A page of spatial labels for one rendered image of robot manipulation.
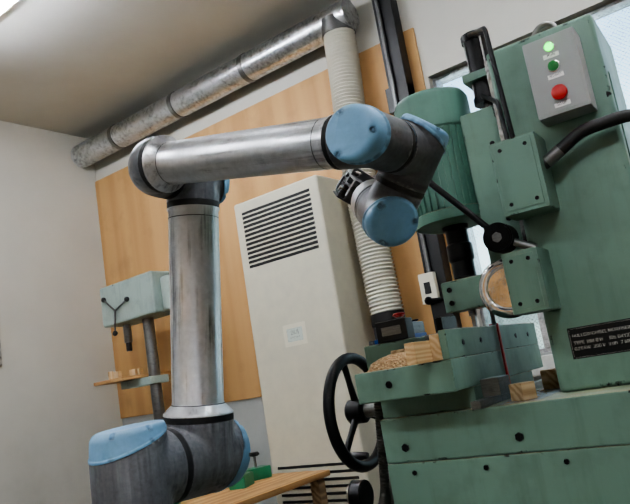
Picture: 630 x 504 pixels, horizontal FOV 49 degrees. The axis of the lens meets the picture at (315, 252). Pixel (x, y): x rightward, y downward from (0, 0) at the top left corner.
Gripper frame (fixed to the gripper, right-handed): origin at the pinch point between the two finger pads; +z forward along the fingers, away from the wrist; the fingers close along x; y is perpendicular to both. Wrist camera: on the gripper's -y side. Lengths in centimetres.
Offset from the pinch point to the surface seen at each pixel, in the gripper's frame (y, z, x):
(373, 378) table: -15.5, -26.1, 29.5
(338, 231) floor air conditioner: -44, 153, 37
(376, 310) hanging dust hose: -70, 128, 55
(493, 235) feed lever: -23.2, -19.0, -6.1
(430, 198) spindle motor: -15.2, 0.8, -5.0
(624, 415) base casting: -47, -49, 7
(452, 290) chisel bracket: -29.2, -5.3, 9.8
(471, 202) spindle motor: -22.5, -2.7, -9.0
